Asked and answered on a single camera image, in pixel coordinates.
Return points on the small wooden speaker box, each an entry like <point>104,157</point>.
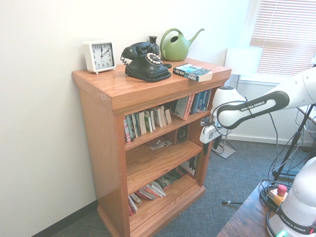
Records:
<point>182,134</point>

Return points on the black remote control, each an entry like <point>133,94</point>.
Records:
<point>169,65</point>

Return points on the loose paper photos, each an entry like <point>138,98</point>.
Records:
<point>160,144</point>

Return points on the green plastic watering can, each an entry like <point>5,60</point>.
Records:
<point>175,49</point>

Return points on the green paperback book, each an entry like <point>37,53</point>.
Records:
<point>148,121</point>

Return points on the window blinds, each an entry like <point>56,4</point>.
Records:
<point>284,37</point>

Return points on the dark flat-lying book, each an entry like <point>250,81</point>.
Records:
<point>170,179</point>

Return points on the blue book white lettering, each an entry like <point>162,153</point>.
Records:
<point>207,100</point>

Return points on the white leaning book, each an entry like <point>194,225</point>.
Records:
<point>156,188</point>

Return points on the red white spine book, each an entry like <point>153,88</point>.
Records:
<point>127,129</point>

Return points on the black tripod stand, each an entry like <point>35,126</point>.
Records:
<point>295,138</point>

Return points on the cream paperback book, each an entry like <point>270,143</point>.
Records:
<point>168,116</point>
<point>142,123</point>
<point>158,116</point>
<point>163,114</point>

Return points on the dark green spine book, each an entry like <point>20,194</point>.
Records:
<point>133,127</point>

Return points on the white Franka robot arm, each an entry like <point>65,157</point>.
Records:
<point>259,102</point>

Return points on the blue black paperback book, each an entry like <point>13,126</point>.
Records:
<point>192,70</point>

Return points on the black vintage rotary telephone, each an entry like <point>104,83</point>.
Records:
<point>145,69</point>

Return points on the white floor lamp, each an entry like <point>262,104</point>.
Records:
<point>243,60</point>

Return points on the wooden bookshelf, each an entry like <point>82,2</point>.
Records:
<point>98,138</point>

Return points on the white square alarm clock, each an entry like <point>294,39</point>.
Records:
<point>101,56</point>

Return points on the black ceramic vase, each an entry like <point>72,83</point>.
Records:
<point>153,40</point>

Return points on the white book black figure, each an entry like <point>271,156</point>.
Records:
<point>190,166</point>

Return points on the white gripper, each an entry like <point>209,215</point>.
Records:
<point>209,134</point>

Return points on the red emergency stop button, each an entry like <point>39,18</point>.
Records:
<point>281,190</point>

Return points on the orange paperback book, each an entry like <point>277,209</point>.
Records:
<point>184,108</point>

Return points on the red leaning book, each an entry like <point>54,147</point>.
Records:
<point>145,195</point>

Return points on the black pen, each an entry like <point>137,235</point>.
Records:
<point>232,202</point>

